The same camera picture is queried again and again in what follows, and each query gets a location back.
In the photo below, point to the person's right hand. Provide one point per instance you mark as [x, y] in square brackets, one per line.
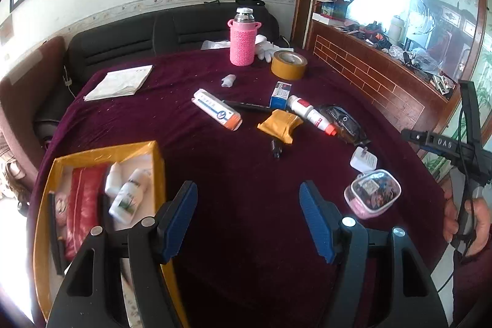
[482, 224]

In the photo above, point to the yellow taped cardboard box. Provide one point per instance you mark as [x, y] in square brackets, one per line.
[115, 153]

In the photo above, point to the red plastic mailer package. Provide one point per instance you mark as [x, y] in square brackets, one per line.
[84, 205]

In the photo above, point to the black leather sofa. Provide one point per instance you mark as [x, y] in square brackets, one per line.
[115, 43]

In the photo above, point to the white bottle with red label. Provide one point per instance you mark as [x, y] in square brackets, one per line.
[307, 112]

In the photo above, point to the brown packing tape roll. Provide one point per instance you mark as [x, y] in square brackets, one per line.
[286, 72]

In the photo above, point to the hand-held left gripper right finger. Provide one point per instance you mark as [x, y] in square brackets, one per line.
[319, 224]

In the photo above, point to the long white tube box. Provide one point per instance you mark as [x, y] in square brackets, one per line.
[215, 107]

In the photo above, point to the person's right forearm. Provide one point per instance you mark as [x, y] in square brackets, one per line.
[474, 285]

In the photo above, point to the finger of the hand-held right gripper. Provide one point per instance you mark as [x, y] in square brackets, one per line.
[415, 136]

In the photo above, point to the maroon tablecloth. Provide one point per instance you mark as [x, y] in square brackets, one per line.
[238, 166]

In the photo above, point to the folded white paper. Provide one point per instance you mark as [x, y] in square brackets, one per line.
[119, 82]

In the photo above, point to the long black pen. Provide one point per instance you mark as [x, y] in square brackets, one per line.
[246, 106]

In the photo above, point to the pink knitted thermos flask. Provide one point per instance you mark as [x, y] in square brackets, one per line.
[242, 43]

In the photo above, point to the clear container with pink base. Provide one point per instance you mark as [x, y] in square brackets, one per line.
[371, 193]

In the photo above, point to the brick pattern wooden partition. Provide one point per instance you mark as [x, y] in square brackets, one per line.
[365, 82]

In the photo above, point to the white charger plug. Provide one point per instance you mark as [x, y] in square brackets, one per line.
[363, 161]

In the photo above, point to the short black brown marker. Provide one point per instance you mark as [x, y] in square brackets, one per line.
[276, 149]

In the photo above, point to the yellow padded packet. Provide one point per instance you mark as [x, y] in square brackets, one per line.
[278, 124]

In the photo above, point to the tiny white bottle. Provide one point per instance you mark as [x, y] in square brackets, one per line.
[228, 81]

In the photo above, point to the white glove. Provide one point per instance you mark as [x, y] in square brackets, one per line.
[265, 49]

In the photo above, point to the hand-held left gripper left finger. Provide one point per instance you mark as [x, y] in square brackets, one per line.
[180, 220]

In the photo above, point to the black bag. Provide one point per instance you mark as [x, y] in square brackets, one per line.
[250, 2]

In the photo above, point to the white plastic bag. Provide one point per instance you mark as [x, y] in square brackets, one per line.
[213, 44]

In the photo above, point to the black glasses pouch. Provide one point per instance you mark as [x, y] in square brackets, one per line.
[346, 124]

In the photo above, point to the maroon chair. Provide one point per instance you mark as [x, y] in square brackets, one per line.
[34, 82]

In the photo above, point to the small white dropper bottle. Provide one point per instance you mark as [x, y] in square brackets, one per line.
[112, 178]

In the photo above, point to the white bottle with green label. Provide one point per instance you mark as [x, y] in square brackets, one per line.
[127, 201]

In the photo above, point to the blue and white small box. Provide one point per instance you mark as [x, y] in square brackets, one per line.
[278, 97]

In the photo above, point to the dark green box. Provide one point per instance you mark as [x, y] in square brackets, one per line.
[332, 8]

